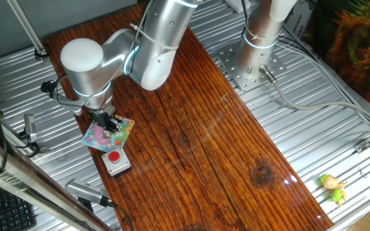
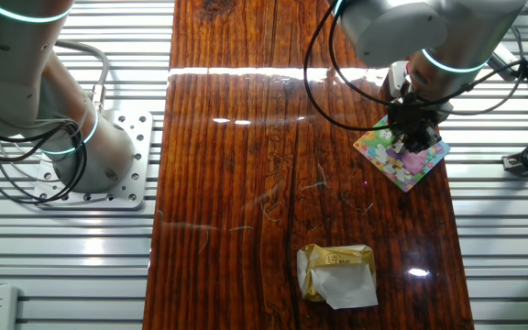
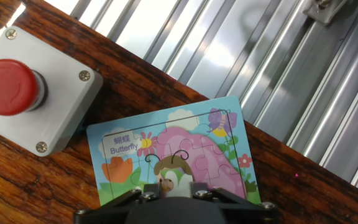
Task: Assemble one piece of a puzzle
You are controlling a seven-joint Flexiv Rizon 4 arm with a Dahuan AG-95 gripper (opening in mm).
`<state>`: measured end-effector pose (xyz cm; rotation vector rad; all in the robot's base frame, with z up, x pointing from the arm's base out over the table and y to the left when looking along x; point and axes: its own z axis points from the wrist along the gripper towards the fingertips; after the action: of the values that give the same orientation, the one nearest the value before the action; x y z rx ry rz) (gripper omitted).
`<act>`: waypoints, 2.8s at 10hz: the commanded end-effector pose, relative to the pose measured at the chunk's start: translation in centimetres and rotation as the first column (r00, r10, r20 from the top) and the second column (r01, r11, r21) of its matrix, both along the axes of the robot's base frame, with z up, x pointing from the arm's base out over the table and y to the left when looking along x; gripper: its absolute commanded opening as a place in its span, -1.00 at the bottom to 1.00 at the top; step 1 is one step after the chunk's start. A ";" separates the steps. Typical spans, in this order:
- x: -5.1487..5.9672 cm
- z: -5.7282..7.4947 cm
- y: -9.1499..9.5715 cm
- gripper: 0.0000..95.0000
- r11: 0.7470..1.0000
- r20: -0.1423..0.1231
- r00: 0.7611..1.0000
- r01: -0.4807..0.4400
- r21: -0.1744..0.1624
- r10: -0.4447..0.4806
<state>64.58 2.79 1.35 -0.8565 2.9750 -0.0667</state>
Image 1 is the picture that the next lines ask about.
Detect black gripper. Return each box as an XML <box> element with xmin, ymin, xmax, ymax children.
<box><xmin>89</xmin><ymin>107</ymin><xmax>123</xmax><ymax>133</ymax></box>

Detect grey box with red button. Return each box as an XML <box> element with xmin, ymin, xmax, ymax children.
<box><xmin>101</xmin><ymin>146</ymin><xmax>132</xmax><ymax>178</ymax></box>

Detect slim metal pole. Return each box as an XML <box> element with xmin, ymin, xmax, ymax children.
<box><xmin>6</xmin><ymin>0</ymin><xmax>49</xmax><ymax>62</ymax></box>

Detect black keyboard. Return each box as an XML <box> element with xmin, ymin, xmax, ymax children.
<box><xmin>0</xmin><ymin>182</ymin><xmax>37</xmax><ymax>231</ymax></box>

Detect white printed cardboard box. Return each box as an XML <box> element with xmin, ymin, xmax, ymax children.
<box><xmin>283</xmin><ymin>0</ymin><xmax>316</xmax><ymax>49</ymax></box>

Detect green and tan toy figure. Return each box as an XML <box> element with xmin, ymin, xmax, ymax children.
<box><xmin>319</xmin><ymin>173</ymin><xmax>349</xmax><ymax>207</ymax></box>

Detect orange green furry fabric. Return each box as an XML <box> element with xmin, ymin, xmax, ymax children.
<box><xmin>303</xmin><ymin>0</ymin><xmax>370</xmax><ymax>118</ymax></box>

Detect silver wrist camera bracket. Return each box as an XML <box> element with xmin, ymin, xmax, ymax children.
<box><xmin>52</xmin><ymin>92</ymin><xmax>84</xmax><ymax>117</ymax></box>

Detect silver ribbed camera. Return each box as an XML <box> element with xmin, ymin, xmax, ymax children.
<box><xmin>64</xmin><ymin>178</ymin><xmax>115</xmax><ymax>212</ymax></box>

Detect black wrist camera plug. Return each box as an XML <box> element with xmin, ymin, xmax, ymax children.
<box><xmin>40</xmin><ymin>80</ymin><xmax>58</xmax><ymax>94</ymax></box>

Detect small grey mounted camera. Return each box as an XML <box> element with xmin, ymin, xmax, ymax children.
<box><xmin>17</xmin><ymin>113</ymin><xmax>49</xmax><ymax>158</ymax></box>

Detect black ribbed camera cable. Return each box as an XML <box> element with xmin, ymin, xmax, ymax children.
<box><xmin>107</xmin><ymin>201</ymin><xmax>134</xmax><ymax>231</ymax></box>

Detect aluminium frame bar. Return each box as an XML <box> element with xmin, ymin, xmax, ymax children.
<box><xmin>0</xmin><ymin>130</ymin><xmax>114</xmax><ymax>231</ymax></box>

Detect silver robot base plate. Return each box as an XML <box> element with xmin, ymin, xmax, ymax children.
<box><xmin>216</xmin><ymin>41</ymin><xmax>288</xmax><ymax>92</ymax></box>

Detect black base cable bundle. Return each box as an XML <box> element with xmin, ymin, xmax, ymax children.
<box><xmin>240</xmin><ymin>0</ymin><xmax>252</xmax><ymax>38</ymax></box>

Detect thick grey base cable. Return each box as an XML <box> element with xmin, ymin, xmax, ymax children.
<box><xmin>258</xmin><ymin>64</ymin><xmax>370</xmax><ymax>128</ymax></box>

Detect thin white floor cables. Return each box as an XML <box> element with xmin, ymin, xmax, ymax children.
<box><xmin>276</xmin><ymin>35</ymin><xmax>370</xmax><ymax>131</ymax></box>

